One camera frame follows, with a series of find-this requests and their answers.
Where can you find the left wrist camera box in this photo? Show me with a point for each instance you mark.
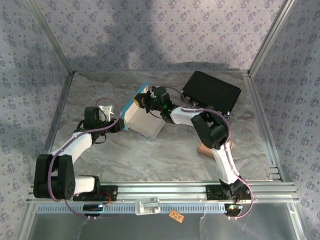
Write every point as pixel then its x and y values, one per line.
pixel 106 110

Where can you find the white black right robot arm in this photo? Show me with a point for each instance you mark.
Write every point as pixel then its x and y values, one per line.
pixel 182 116

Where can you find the black left controller board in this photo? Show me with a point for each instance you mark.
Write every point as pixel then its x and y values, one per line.
pixel 91 208

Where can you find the blue paper box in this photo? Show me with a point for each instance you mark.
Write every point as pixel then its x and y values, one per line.
pixel 145 120

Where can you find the orange paper box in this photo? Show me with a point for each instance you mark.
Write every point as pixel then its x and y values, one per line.
pixel 205 150

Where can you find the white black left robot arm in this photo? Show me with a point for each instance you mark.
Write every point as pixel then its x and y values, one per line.
pixel 75 147

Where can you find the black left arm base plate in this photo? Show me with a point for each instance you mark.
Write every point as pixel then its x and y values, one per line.
pixel 112 192

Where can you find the grey metal panel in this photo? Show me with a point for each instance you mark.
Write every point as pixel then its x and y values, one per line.
pixel 150 230

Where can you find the black right controller board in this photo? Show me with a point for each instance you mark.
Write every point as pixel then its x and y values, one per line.
pixel 233 211

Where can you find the white plastic bracket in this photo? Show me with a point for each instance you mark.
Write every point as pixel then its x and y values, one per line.
pixel 143 208

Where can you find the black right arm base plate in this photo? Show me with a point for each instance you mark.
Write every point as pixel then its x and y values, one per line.
pixel 212 192

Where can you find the aluminium frame post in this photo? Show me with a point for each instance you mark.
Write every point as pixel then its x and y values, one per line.
pixel 51 35
pixel 272 35

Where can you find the aluminium table edge rail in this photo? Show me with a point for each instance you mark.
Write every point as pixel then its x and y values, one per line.
pixel 125 71
pixel 255 95
pixel 63 100

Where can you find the aluminium mounting rail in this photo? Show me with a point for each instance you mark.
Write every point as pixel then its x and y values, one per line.
pixel 162 191

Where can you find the orange tag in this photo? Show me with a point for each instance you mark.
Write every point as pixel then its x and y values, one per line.
pixel 176 216

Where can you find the black controller board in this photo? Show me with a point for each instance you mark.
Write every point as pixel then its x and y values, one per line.
pixel 233 211
pixel 91 208

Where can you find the black hard case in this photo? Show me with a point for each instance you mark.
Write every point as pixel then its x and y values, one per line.
pixel 212 92

